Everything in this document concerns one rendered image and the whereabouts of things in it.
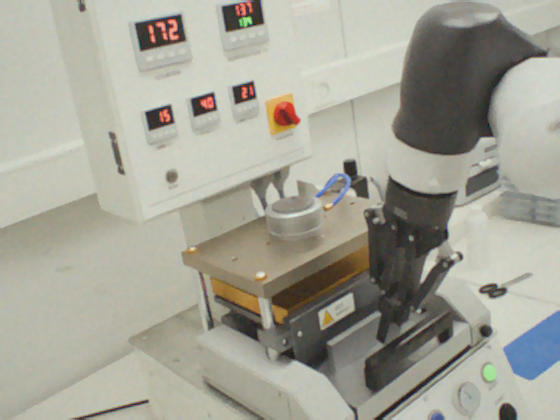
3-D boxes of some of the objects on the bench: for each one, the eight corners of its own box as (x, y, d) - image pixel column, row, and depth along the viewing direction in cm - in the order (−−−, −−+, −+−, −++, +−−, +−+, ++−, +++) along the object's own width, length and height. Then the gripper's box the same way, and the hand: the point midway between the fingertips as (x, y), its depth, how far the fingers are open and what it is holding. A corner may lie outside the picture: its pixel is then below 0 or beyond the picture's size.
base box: (155, 426, 111) (131, 342, 105) (312, 333, 132) (300, 257, 127) (392, 616, 71) (378, 504, 65) (559, 440, 92) (561, 340, 86)
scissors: (493, 300, 132) (493, 296, 132) (474, 291, 137) (474, 288, 137) (540, 279, 138) (540, 275, 138) (521, 271, 143) (521, 268, 142)
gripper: (355, 161, 70) (330, 321, 84) (453, 218, 62) (408, 383, 76) (400, 142, 74) (369, 297, 88) (496, 193, 67) (446, 353, 80)
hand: (392, 317), depth 80 cm, fingers closed
